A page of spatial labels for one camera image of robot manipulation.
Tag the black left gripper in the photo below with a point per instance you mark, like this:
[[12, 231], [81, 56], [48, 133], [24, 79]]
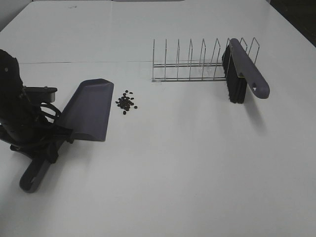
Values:
[[40, 140]]

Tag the pile of coffee beans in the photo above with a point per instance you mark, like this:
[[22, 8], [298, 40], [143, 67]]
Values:
[[126, 102]]

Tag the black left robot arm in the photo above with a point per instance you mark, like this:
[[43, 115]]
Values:
[[27, 125]]

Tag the clear plastic tape piece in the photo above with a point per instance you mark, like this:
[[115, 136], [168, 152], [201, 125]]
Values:
[[206, 69]]

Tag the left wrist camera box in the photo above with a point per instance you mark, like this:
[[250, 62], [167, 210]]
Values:
[[41, 94]]

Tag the metal wire rack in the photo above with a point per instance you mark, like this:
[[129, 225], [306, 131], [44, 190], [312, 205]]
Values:
[[165, 70]]

